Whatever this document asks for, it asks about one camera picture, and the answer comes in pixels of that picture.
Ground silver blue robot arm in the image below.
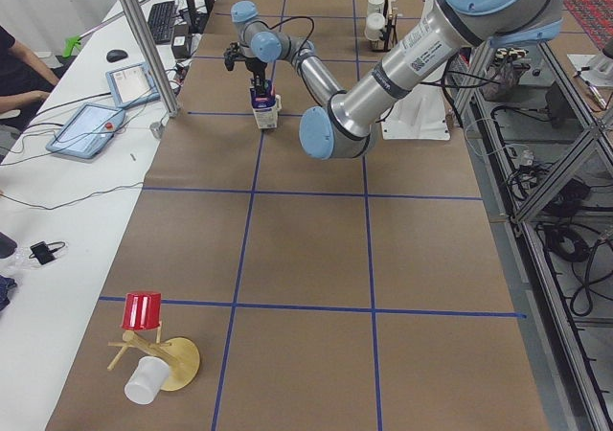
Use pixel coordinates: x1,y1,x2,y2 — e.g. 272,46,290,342
231,0,563,159

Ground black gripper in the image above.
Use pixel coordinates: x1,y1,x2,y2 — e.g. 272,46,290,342
244,57,267,97

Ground green clamp tool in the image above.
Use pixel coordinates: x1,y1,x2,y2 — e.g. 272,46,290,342
61,35,82,58

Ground small black adapter box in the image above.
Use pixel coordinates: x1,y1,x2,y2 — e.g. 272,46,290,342
30,241,66,265

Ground black wire cup rack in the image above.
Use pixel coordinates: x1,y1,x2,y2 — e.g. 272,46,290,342
366,0,397,53

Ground upper white rack cup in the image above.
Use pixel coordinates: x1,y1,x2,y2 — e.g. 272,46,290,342
366,0,385,15

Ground far blue teach pendant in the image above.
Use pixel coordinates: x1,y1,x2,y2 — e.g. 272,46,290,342
105,62,160,108

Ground white rack cup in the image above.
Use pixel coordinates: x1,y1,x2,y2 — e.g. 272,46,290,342
366,0,385,15
364,12,386,41

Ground near blue teach pendant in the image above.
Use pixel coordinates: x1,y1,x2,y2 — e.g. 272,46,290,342
45,103,125,160

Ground black computer mouse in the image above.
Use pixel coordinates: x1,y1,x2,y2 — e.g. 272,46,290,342
105,49,128,63

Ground person in black shirt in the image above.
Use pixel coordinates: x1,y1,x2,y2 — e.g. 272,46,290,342
0,28,62,131

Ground white plastic cup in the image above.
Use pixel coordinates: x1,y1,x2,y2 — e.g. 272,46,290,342
124,355,170,405

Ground black keyboard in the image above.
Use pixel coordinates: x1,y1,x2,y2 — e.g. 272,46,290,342
148,1,176,45

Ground white milk carton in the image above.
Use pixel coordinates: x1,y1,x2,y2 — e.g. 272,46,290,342
250,79,282,130

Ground aluminium frame post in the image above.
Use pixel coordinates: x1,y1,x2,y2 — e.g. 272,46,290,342
119,0,179,118

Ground wooden cup tree stand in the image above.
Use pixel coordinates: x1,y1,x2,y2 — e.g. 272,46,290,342
106,323,201,392

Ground lower white rack cup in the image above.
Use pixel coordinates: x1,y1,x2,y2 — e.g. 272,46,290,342
364,12,386,41

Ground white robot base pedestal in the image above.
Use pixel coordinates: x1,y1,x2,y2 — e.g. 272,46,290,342
381,85,450,141

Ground red plastic cup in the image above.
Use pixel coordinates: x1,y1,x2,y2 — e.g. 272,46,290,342
121,290,162,331

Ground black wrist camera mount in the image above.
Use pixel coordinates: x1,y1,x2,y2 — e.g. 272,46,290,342
224,42,244,72

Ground blue teach pendant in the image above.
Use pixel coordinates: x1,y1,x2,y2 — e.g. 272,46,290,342
45,103,125,160
105,62,160,108

